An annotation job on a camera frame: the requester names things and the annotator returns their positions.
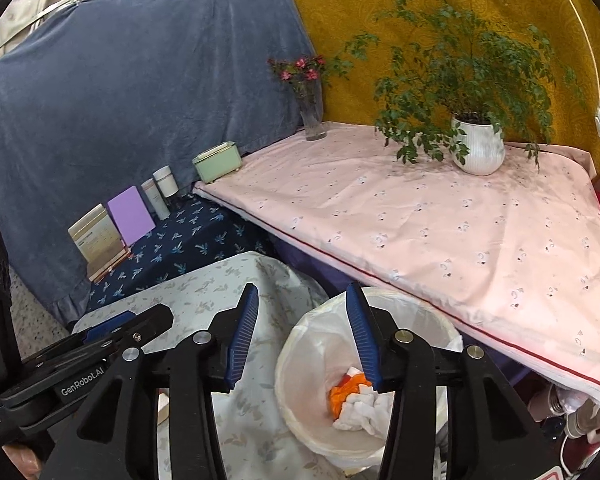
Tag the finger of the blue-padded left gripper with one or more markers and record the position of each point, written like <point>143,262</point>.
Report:
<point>105,328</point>

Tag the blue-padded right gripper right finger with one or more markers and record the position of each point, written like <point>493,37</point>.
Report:
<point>491,433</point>

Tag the white tissue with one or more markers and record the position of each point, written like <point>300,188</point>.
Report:
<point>367,411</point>

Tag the orange snack wrapper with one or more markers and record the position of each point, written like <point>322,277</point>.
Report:
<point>349,383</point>

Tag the white trash bin with liner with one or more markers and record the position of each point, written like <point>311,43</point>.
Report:
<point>326,399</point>

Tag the person's hand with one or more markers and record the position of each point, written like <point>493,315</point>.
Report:
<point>25,460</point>

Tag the calendar on wooden stand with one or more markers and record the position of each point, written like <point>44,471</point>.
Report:
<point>99,242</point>

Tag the purple card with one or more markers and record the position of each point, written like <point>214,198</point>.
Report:
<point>130,215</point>

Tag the navy floral cloth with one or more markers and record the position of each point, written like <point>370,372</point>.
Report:
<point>198,234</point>

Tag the white cosmetic tube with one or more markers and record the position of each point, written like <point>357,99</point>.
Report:
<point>155,199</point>

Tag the white cosmetic jar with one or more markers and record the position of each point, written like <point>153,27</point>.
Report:
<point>166,182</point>

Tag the pink bedsheet cover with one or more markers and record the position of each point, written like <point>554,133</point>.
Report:
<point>513,259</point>

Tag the mint green box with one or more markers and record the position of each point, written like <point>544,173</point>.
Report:
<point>217,162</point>

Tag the blue hanging blanket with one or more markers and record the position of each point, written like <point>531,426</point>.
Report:
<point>108,91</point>

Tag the glass vase with red flowers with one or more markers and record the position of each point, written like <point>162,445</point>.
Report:
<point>303,76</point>

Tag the green potted plant white pot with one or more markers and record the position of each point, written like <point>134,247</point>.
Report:
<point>452,67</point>

